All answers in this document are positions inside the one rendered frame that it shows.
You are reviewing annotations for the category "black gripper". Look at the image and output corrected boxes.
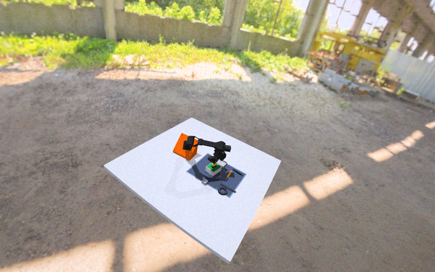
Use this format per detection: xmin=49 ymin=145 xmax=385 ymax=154
xmin=208 ymin=150 xmax=225 ymax=164

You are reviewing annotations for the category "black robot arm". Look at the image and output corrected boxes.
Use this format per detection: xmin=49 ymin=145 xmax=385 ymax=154
xmin=183 ymin=136 xmax=231 ymax=161

